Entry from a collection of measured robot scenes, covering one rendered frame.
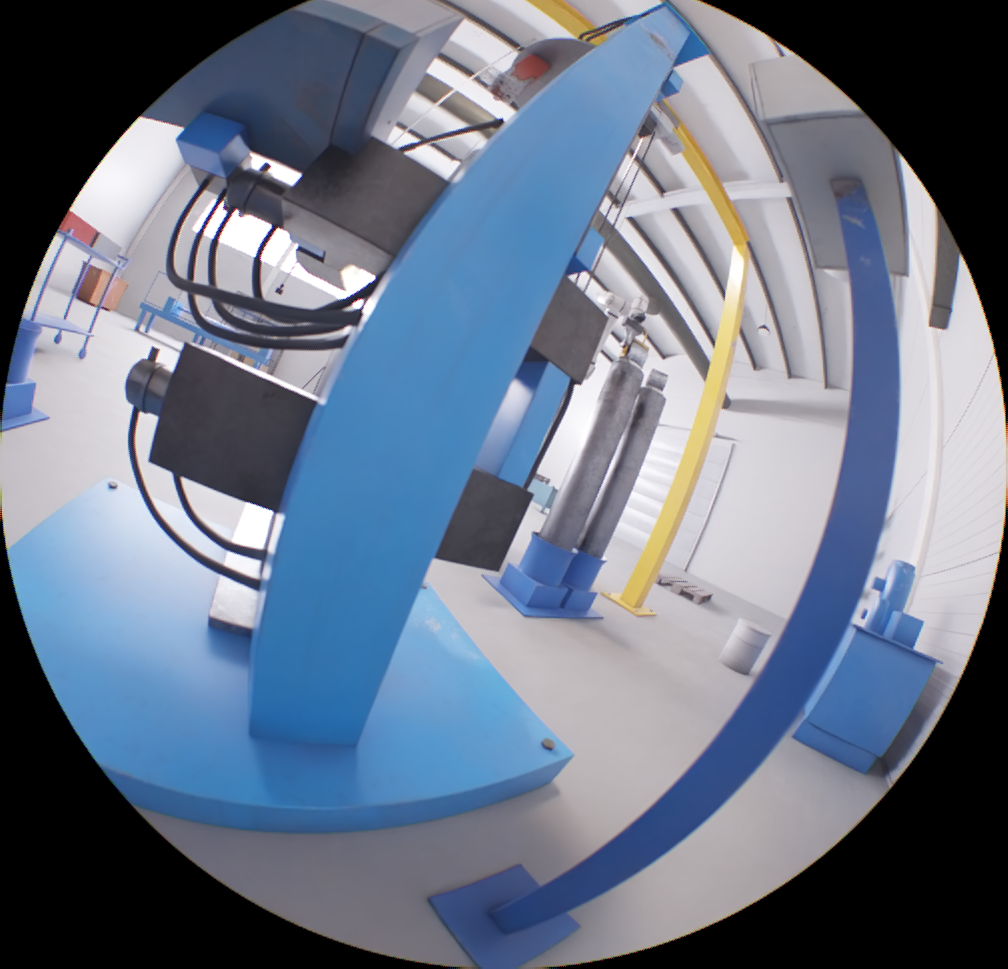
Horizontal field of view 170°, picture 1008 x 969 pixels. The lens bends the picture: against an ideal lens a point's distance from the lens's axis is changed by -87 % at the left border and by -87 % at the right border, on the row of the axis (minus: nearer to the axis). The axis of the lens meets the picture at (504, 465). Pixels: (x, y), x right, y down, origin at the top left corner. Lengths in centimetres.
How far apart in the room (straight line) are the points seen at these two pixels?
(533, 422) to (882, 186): 79
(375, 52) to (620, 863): 92
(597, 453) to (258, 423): 161
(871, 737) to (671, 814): 180
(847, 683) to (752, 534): 930
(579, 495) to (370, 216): 159
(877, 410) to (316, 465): 51
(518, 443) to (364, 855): 83
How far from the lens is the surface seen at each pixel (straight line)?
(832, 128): 59
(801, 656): 31
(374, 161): 70
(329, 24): 56
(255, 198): 85
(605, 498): 208
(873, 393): 36
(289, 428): 57
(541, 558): 184
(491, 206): 44
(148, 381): 81
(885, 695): 207
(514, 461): 71
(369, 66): 55
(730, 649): 270
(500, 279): 41
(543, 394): 73
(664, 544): 289
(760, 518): 1107
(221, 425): 59
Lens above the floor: 63
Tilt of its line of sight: 1 degrees up
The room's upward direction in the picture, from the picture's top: 24 degrees clockwise
